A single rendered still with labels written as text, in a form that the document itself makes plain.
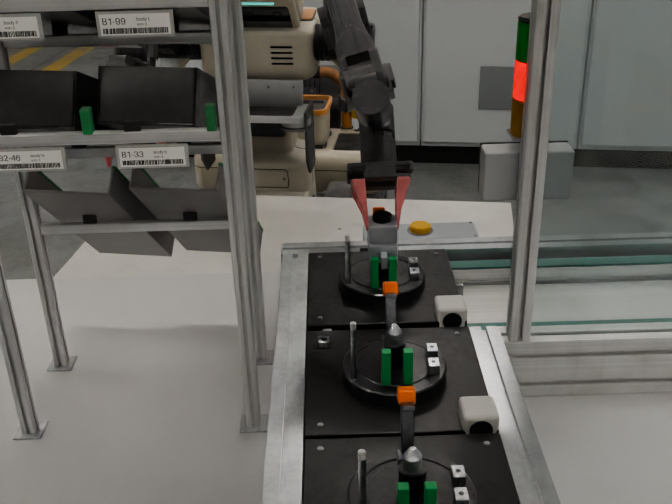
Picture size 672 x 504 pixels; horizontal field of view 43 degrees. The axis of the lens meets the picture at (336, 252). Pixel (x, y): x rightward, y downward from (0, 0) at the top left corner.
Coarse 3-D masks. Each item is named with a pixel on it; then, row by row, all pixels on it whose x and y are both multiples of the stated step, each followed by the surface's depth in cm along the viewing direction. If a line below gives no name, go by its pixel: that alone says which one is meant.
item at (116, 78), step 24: (120, 72) 108; (144, 72) 107; (168, 72) 107; (192, 72) 106; (120, 96) 108; (144, 96) 107; (168, 96) 107; (192, 96) 106; (216, 96) 115; (120, 120) 108; (144, 120) 107; (168, 120) 107; (192, 120) 106
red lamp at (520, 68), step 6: (516, 60) 110; (516, 66) 110; (522, 66) 108; (516, 72) 110; (522, 72) 109; (516, 78) 110; (522, 78) 109; (516, 84) 110; (522, 84) 109; (516, 90) 111; (522, 90) 110; (516, 96) 111; (522, 96) 110
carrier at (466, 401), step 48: (336, 336) 124; (384, 336) 119; (432, 336) 124; (336, 384) 114; (384, 384) 110; (432, 384) 110; (480, 384) 113; (336, 432) 105; (384, 432) 105; (432, 432) 105; (480, 432) 104
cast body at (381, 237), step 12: (372, 216) 132; (384, 216) 131; (372, 228) 130; (384, 228) 130; (396, 228) 130; (372, 240) 131; (384, 240) 131; (396, 240) 131; (372, 252) 132; (384, 252) 131; (396, 252) 132; (384, 264) 130
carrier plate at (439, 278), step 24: (312, 264) 144; (336, 264) 144; (432, 264) 143; (312, 288) 137; (336, 288) 137; (432, 288) 136; (456, 288) 136; (312, 312) 130; (336, 312) 130; (360, 312) 130; (384, 312) 130; (408, 312) 130; (432, 312) 130
